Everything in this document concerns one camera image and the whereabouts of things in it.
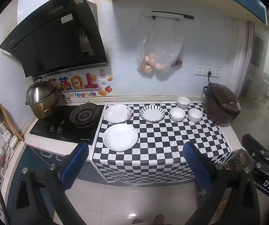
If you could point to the black glass gas stove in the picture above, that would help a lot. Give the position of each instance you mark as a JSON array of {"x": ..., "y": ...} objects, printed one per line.
[{"x": 54, "y": 134}]

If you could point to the white bowl with dark rim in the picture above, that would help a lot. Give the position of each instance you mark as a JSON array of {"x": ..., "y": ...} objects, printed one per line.
[{"x": 194, "y": 116}]

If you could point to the wide plain white bowl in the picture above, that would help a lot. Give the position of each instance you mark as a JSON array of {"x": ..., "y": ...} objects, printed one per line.
[{"x": 177, "y": 114}]

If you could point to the wooden cutting board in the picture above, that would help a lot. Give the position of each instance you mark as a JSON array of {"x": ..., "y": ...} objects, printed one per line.
[{"x": 10, "y": 124}]

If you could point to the black and white checkered cloth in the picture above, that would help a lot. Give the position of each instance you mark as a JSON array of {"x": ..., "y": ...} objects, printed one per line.
[{"x": 162, "y": 143}]

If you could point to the person's foot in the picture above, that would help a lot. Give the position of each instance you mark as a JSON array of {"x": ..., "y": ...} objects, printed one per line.
[
  {"x": 159, "y": 219},
  {"x": 137, "y": 222}
]

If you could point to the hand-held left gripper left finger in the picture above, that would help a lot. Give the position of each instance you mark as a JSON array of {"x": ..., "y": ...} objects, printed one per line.
[{"x": 74, "y": 165}]

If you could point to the frosted glass door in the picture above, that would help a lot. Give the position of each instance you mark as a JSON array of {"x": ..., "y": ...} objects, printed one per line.
[{"x": 263, "y": 86}]

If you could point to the large white plate grey print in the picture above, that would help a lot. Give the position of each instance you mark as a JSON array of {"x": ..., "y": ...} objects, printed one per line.
[{"x": 121, "y": 137}]

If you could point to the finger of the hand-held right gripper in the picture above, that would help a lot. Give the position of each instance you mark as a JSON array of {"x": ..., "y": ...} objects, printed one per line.
[{"x": 254, "y": 145}]

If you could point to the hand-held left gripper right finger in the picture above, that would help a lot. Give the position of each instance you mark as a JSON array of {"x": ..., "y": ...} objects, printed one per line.
[{"x": 196, "y": 166}]

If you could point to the colourful wall sticker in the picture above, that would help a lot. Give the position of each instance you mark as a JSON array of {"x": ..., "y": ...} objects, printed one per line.
[{"x": 78, "y": 84}]

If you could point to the white wall socket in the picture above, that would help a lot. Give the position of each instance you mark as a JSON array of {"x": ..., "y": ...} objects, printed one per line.
[
  {"x": 199, "y": 70},
  {"x": 217, "y": 71},
  {"x": 209, "y": 69}
]

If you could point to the gas burner grate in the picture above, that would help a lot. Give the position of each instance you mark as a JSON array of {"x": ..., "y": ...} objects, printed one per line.
[{"x": 85, "y": 116}]

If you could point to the black striped white plate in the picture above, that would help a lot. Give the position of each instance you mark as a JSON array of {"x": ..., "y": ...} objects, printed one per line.
[{"x": 152, "y": 114}]

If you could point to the person's right foot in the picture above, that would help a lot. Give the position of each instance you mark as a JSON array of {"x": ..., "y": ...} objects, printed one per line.
[{"x": 159, "y": 219}]

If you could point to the brown rice cooker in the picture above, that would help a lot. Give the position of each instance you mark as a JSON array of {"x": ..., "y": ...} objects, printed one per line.
[{"x": 218, "y": 105}]

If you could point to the wall hook rail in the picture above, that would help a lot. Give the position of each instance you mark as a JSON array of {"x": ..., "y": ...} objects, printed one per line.
[{"x": 167, "y": 14}]

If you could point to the black range hood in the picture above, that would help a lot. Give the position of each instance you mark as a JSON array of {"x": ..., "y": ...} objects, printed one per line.
[{"x": 50, "y": 39}]

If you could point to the person's left foot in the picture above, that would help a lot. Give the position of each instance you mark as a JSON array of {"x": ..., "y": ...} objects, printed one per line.
[{"x": 137, "y": 222}]

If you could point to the white door frame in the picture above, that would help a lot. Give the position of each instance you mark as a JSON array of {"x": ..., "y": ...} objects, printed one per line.
[{"x": 241, "y": 58}]

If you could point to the small patterned white bowl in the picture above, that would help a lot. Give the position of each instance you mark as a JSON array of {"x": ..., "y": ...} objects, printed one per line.
[{"x": 183, "y": 103}]

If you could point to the clear plastic bag of eggs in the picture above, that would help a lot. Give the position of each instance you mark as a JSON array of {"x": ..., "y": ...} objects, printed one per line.
[{"x": 157, "y": 49}]

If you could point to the stove knob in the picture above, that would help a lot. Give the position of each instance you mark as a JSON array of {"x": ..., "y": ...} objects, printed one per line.
[
  {"x": 59, "y": 129},
  {"x": 52, "y": 128}
]

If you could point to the white plate with floral rim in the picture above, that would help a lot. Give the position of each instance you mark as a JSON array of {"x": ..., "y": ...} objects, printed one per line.
[{"x": 116, "y": 114}]

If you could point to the steel steamer pot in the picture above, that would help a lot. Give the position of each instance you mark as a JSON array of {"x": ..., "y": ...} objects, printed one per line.
[{"x": 41, "y": 96}]

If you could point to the blue lower cabinet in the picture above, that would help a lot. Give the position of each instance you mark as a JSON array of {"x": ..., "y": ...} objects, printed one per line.
[{"x": 38, "y": 155}]

